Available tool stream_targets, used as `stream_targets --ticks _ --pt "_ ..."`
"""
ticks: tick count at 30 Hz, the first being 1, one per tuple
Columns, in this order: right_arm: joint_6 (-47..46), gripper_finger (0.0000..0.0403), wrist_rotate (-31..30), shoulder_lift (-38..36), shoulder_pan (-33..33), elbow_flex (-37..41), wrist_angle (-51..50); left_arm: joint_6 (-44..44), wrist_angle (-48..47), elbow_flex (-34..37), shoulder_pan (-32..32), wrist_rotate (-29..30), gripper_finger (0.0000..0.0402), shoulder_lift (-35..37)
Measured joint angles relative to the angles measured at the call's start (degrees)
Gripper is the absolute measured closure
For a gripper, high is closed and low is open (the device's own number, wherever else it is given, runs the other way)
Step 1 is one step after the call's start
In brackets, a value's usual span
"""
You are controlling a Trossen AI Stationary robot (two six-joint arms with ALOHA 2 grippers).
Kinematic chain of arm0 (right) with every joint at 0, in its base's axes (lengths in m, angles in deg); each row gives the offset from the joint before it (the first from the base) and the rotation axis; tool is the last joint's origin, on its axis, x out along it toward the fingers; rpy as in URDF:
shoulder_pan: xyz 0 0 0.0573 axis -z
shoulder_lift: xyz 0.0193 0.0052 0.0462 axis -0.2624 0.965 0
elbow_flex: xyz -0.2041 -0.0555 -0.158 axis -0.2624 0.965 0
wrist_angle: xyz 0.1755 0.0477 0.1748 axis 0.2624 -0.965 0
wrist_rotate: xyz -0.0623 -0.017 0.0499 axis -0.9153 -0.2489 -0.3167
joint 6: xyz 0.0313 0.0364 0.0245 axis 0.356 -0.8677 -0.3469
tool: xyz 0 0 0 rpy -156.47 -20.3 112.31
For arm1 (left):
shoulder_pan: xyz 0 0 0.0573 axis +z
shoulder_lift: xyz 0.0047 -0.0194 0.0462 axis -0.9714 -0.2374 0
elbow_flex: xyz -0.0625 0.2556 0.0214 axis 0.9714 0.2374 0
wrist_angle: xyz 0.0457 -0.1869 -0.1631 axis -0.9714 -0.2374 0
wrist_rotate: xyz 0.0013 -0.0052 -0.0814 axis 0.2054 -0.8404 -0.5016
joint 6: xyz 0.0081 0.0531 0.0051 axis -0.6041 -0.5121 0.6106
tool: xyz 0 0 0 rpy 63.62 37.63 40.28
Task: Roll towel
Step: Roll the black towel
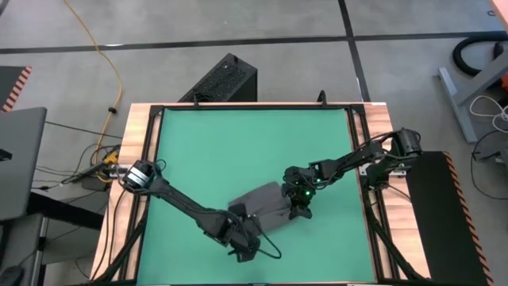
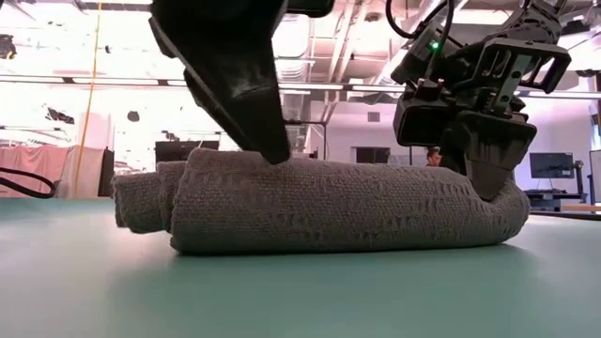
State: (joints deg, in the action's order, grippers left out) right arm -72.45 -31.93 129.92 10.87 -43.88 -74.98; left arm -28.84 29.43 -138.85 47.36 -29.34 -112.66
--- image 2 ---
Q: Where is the grey terry towel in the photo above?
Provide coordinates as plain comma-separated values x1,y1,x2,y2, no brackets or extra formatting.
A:
111,147,532,257

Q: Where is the green table mat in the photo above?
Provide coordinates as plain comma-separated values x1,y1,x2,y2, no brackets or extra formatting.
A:
0,196,601,338

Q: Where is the black ceiling camera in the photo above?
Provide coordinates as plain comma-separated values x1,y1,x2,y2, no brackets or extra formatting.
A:
0,35,18,60

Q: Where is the ceiling light strip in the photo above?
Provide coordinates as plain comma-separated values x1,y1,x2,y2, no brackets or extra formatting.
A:
349,84,601,100

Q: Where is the pale grey curtain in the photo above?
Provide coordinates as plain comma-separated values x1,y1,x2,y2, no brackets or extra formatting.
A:
51,145,107,198

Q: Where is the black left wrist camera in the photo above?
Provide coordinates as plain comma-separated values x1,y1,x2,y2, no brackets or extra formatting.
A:
285,0,335,18

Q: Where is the dark wall monitor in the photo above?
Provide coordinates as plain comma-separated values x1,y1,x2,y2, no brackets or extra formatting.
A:
529,151,575,179

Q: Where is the yellow cable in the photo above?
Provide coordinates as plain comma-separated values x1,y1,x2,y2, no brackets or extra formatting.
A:
72,0,103,198

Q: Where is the black cable loop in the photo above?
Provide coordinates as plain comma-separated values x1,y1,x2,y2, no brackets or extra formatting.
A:
0,166,60,199

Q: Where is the black upright panel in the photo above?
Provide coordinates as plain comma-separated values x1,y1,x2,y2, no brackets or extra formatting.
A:
97,147,116,198

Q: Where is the black monitor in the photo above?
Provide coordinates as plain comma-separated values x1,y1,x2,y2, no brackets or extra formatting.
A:
154,140,221,164

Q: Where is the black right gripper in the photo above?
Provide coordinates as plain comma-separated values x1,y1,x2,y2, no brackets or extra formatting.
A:
440,38,573,202

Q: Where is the pink curtain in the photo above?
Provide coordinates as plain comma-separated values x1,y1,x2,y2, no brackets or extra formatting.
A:
0,144,76,198

